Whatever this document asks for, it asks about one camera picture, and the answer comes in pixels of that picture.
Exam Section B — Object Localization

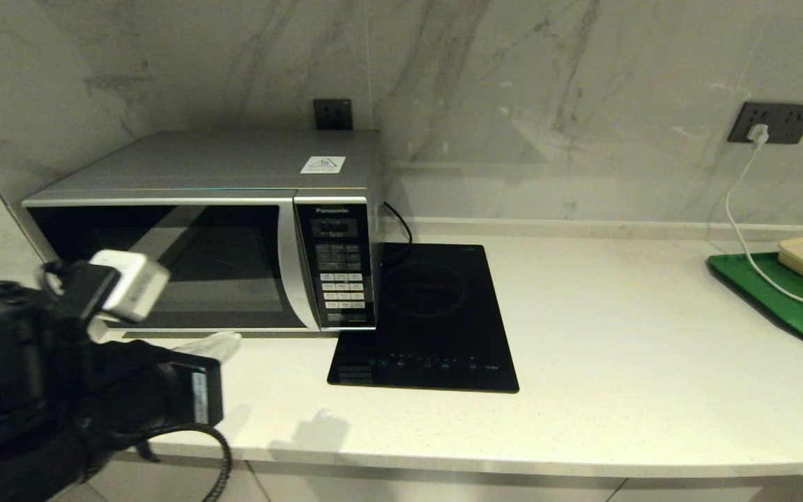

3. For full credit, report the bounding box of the microwave door with dark window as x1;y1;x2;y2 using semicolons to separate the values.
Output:
23;201;323;333

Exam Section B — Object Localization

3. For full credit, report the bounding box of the silver Panasonic microwave oven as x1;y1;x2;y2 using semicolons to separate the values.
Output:
22;130;383;334

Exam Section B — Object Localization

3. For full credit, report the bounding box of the grey glossy cabinet front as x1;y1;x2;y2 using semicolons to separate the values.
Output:
250;460;625;502
609;476;803;502
46;453;270;502

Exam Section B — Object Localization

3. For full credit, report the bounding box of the white sticker with triangle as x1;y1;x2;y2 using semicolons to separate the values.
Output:
300;155;346;175

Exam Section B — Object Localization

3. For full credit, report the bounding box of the black induction cooktop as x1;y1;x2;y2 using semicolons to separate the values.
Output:
327;244;519;394

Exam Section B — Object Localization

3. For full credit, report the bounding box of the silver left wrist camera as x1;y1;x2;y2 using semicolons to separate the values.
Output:
88;250;171;324

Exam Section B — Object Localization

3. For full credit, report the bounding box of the small dark wall socket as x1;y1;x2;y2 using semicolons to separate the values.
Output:
313;99;353;131

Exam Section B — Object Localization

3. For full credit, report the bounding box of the white power cable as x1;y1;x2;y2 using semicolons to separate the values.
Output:
724;139;803;314

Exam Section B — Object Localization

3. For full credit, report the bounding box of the wide dark wall socket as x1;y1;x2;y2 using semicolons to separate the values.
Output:
728;102;803;145

